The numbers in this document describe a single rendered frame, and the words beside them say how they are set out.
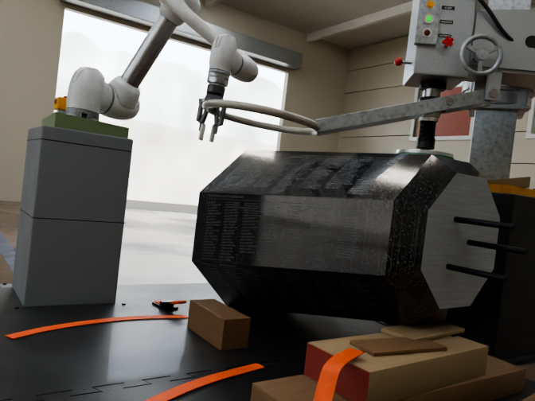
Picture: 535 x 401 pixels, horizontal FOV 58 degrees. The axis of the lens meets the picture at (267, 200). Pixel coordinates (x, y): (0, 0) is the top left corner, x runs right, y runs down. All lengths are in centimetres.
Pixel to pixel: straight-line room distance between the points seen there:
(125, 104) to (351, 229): 141
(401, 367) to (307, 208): 69
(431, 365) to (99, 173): 160
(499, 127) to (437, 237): 108
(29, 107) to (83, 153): 612
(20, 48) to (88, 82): 606
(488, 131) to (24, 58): 714
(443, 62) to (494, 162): 81
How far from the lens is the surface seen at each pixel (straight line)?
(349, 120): 191
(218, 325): 192
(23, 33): 859
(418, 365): 153
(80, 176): 234
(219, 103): 181
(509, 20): 208
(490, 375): 190
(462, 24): 201
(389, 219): 162
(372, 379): 138
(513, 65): 204
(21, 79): 847
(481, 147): 263
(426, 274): 166
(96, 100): 251
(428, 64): 194
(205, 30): 230
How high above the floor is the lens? 64
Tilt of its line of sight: 1 degrees down
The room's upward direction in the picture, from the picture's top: 7 degrees clockwise
